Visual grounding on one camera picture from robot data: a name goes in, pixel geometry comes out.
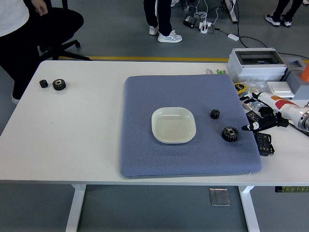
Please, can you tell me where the person's hand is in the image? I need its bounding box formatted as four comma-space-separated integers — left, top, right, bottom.
35, 0, 49, 16

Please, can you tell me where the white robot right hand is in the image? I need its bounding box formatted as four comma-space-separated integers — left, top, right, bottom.
239, 91, 303, 132

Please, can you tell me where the large dark metal gear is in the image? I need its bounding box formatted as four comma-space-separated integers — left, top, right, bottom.
222, 126, 240, 143
52, 78, 67, 92

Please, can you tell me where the black box device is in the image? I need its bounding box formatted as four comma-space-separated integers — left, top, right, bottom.
183, 14, 197, 28

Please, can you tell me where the black digital controller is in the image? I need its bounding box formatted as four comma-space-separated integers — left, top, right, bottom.
254, 131, 275, 157
245, 110, 263, 126

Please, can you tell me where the grey hollow block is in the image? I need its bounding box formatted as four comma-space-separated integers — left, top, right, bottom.
281, 58, 309, 100

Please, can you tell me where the clear bag of parts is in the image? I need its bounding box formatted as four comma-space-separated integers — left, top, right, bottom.
241, 81, 276, 112

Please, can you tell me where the orange cone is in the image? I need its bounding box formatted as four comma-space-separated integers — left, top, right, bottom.
300, 64, 309, 86

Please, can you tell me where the person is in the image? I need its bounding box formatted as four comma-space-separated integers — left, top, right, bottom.
143, 0, 183, 44
265, 0, 309, 28
0, 0, 84, 105

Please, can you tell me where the yellow tape measure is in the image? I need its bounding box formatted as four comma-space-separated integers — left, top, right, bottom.
234, 82, 252, 95

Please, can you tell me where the black office chair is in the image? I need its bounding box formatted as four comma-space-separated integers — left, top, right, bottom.
38, 0, 92, 61

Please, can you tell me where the white desk leg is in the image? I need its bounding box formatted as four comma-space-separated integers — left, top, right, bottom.
225, 0, 239, 24

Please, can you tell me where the white table leg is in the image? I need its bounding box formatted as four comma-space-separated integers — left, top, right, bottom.
65, 185, 87, 232
238, 185, 261, 232

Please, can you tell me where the white power strip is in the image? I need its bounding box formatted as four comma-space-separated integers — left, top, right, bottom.
199, 21, 213, 35

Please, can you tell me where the metal floor plate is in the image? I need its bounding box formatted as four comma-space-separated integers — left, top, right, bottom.
209, 188, 231, 206

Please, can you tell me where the white square dish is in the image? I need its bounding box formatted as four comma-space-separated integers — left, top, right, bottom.
151, 106, 197, 145

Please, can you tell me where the blue-grey quilted mat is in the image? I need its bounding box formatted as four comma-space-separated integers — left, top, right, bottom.
120, 74, 264, 179

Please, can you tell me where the grey electrical enclosure box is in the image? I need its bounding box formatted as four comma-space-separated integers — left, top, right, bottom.
226, 47, 288, 83

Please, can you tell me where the black floor cable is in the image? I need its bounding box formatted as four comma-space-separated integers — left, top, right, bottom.
233, 0, 268, 48

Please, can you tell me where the white cable bundle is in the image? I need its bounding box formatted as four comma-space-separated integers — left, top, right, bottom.
193, 0, 219, 25

